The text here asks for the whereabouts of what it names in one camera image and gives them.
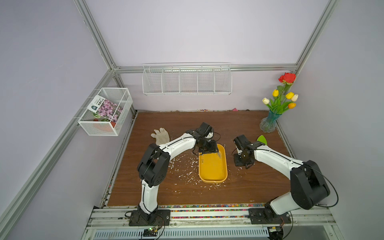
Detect yellow plastic storage box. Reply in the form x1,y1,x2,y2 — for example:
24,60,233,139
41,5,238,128
199,144,228,184

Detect white cotton work glove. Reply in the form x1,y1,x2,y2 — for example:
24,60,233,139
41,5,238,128
151,128,171,146

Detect right small circuit board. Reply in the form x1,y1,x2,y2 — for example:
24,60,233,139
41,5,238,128
268,227,284,240

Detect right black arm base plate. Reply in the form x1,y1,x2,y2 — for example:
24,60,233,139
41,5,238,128
248,208,292,226

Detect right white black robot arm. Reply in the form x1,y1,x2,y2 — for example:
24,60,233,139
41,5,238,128
234,135,331,216

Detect glass vase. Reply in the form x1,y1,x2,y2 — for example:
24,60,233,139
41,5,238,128
260,111,281,133

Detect green trowel yellow handle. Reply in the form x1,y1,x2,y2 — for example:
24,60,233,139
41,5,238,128
257,135,268,145

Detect small white wire basket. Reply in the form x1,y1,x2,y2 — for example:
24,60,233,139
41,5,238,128
78,88,133,136

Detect long white wire shelf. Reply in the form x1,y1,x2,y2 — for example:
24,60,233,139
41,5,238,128
142,63,233,95

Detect pink potted flowers with label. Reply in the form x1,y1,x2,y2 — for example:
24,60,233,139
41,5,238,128
87,95,123,128

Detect small green circuit board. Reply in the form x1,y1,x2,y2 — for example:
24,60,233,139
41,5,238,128
141,228,158,238

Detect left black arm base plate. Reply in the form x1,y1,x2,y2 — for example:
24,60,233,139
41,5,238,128
129,209,171,227

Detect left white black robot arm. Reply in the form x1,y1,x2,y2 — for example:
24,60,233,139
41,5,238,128
137,123,219,217

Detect artificial tulip rose bouquet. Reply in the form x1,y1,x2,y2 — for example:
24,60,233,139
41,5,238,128
262,73,299,115

